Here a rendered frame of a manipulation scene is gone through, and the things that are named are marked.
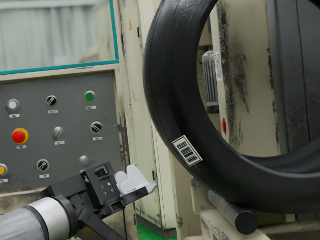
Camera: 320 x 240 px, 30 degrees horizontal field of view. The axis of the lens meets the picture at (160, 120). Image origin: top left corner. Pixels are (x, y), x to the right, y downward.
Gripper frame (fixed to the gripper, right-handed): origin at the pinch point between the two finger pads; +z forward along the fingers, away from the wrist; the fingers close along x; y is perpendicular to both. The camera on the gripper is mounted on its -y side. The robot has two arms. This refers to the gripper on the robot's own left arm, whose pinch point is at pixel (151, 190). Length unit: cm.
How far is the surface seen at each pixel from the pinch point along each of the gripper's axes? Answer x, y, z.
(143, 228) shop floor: 326, -18, 257
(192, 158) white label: 0.7, 2.3, 13.5
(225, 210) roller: 8.1, -10.2, 23.2
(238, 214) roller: -0.1, -11.4, 17.4
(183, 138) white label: -0.6, 6.3, 12.4
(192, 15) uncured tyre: -12.0, 26.3, 17.7
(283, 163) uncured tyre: 7.8, -7.4, 48.5
